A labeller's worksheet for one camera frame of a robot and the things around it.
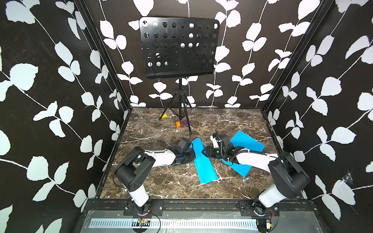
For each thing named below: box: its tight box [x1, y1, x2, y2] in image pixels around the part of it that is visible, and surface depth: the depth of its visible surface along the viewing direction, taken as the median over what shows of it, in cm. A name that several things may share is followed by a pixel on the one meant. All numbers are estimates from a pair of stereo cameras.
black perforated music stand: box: [138, 17, 221, 135], surface depth 71 cm
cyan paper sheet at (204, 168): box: [189, 137, 219, 184], surface depth 89 cm
